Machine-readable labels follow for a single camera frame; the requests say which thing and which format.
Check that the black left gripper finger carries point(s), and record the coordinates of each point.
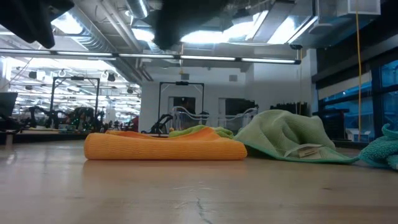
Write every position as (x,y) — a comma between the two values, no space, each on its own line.
(28,18)

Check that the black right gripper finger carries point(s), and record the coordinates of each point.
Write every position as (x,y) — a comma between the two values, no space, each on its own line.
(186,21)

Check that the lime green microfiber towel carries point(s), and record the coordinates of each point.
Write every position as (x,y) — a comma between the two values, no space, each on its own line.
(199,129)

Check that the orange microfiber towel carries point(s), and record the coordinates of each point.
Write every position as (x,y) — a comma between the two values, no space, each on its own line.
(161,149)

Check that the pale green towel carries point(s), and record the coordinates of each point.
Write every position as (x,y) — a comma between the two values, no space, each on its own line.
(280,133)

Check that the black background robot arm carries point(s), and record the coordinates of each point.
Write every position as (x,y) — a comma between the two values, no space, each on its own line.
(160,124)
(87,118)
(46,116)

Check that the teal microfiber towel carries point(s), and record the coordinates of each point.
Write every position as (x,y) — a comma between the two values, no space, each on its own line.
(379,152)

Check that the long ceiling light bar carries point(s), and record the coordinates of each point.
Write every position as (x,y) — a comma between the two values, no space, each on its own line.
(205,58)

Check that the dark monitor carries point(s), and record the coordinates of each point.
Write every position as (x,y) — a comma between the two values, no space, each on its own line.
(7,104)

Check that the clear plastic bin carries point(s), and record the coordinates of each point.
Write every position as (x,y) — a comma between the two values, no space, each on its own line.
(239,119)

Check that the black rack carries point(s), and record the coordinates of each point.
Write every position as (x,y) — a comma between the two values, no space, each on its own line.
(289,107)

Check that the white ceiling vent box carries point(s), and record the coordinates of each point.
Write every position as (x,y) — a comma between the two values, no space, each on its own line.
(360,7)

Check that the black cabinet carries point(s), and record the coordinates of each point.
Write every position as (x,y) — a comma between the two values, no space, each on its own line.
(334,124)

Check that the round silver air duct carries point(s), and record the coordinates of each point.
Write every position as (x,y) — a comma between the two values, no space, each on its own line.
(136,7)

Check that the grey wall grille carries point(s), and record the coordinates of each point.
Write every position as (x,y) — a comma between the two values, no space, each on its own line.
(233,77)
(185,76)

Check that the dark security camera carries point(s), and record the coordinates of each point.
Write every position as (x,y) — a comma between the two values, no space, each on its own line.
(296,47)

